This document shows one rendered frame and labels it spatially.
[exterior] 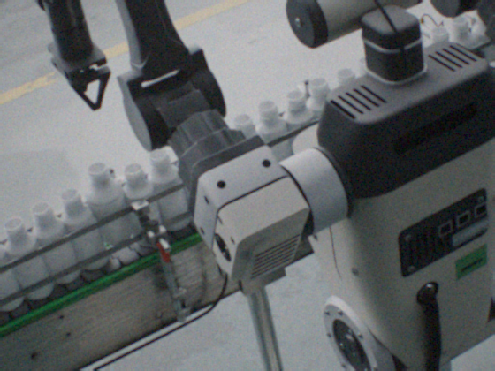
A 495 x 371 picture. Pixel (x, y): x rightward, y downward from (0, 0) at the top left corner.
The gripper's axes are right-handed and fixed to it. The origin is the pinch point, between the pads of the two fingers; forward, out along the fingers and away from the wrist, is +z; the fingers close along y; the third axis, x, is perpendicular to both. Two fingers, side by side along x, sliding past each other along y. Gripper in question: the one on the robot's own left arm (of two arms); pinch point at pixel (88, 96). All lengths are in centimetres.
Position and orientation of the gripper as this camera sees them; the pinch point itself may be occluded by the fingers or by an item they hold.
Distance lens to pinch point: 171.4
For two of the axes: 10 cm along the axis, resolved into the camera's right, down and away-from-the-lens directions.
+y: 4.9, 5.2, -7.0
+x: 8.6, -4.1, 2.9
